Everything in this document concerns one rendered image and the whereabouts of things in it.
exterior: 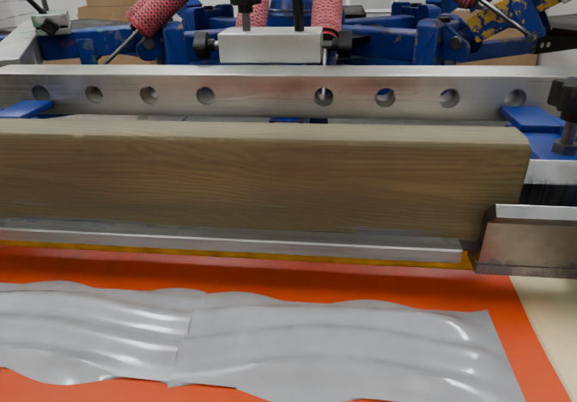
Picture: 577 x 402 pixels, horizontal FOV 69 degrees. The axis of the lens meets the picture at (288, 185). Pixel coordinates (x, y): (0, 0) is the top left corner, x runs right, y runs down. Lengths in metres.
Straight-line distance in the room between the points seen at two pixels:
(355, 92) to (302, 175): 0.24
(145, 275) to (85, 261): 0.05
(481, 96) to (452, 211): 0.25
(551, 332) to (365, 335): 0.11
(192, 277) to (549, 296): 0.24
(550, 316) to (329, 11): 0.54
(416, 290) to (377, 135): 0.11
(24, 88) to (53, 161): 0.31
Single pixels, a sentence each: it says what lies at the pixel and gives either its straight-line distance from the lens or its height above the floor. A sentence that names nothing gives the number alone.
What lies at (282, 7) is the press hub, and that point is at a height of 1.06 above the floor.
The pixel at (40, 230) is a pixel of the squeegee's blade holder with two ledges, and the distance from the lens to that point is 0.32.
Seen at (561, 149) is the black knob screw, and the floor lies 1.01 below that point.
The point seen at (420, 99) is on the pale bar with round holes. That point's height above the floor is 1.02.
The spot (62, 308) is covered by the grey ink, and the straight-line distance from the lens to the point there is 0.31.
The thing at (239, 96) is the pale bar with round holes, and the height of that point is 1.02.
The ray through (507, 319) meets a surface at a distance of 0.30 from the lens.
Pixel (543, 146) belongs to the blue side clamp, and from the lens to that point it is 0.43.
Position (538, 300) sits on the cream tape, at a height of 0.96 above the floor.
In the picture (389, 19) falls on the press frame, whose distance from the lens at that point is 1.19.
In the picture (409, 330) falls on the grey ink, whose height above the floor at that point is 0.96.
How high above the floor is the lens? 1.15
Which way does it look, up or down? 28 degrees down
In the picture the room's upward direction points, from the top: 1 degrees counter-clockwise
